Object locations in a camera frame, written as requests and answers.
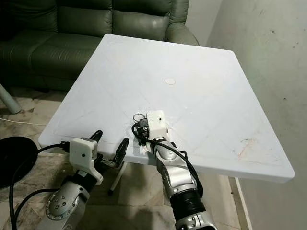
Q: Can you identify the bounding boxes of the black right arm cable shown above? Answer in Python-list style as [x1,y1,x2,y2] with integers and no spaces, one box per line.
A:
[132,122,204,198]

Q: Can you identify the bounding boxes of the black round floor object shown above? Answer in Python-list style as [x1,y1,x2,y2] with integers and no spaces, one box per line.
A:
[0,137,23,188]

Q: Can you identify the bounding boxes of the keys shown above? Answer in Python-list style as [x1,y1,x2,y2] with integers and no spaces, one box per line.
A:
[131,113,147,124]

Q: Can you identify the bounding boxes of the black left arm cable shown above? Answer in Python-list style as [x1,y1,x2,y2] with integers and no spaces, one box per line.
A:
[9,142,73,230]

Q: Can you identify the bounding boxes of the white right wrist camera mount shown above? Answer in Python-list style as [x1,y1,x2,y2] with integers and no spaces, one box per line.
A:
[146,110,169,140]

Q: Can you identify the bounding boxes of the grey metal pole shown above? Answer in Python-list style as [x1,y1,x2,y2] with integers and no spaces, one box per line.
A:
[0,85,23,114]

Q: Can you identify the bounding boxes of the white floor cable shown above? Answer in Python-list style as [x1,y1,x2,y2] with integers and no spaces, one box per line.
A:
[19,117,54,127]

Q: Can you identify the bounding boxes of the white table leg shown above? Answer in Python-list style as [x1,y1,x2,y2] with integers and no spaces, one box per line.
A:
[108,162,126,195]

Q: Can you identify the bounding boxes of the green leather sofa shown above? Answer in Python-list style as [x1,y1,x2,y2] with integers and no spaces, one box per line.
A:
[0,0,200,92]

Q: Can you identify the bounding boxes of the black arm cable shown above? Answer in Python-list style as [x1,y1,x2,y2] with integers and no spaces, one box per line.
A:
[132,122,204,198]
[9,142,73,230]

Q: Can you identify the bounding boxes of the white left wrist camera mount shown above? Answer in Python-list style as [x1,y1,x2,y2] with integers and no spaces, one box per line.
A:
[68,137,104,185]

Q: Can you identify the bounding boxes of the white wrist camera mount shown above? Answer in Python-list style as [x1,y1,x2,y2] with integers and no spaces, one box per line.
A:
[146,110,169,140]
[68,137,104,185]

